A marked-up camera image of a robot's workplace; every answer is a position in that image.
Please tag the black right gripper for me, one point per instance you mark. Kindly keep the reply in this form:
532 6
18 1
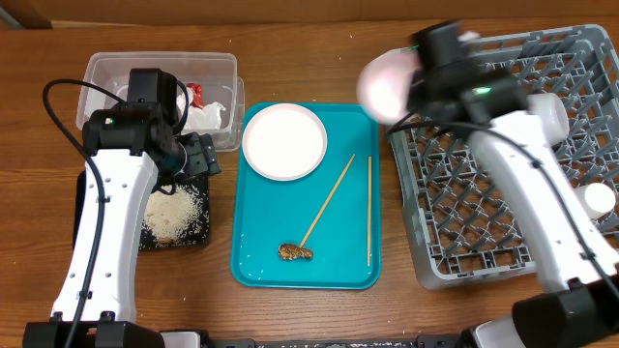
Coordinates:
414 105

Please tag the large pink plate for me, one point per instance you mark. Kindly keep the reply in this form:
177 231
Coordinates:
284 142

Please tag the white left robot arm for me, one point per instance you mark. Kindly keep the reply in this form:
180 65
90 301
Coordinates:
130 150

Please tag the clear plastic bin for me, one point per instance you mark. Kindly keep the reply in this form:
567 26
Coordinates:
216 72

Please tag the wooden chopstick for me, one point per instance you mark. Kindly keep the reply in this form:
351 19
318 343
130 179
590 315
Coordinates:
327 201
369 212

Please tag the pink bowl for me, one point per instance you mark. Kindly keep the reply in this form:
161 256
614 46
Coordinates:
384 83

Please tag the white paper cup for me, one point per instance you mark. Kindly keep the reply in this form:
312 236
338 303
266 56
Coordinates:
596 199

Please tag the white napkin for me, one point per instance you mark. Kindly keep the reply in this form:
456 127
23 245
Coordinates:
203 118

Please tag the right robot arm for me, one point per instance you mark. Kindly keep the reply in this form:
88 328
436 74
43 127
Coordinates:
576 266

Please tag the brown food scrap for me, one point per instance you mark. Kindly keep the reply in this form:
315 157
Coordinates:
291 252

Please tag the black waste tray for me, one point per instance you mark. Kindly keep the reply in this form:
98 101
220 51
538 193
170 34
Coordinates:
198 232

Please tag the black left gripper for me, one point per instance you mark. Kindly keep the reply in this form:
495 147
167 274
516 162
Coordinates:
203 159

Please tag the teal serving tray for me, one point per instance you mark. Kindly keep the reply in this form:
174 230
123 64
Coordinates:
270 213

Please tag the grey dishwasher rack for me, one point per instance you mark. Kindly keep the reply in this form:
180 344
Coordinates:
460 229

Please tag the grey-green bowl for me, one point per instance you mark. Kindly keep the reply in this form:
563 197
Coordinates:
553 114

